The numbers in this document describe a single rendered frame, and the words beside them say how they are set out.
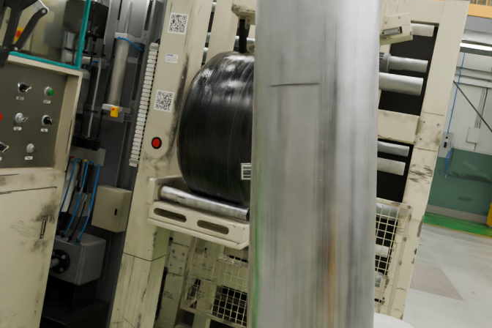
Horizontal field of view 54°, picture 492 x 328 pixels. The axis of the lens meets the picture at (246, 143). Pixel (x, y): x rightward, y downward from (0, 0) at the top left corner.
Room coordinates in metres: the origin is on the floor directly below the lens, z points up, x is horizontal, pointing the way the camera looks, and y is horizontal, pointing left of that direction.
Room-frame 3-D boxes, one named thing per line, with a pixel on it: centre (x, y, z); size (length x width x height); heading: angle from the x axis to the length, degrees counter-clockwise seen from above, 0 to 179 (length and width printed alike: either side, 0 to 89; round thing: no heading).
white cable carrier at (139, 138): (1.87, 0.40, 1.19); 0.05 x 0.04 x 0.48; 160
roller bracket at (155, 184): (1.86, 0.23, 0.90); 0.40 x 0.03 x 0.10; 160
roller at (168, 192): (1.67, 0.10, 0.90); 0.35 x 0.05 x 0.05; 70
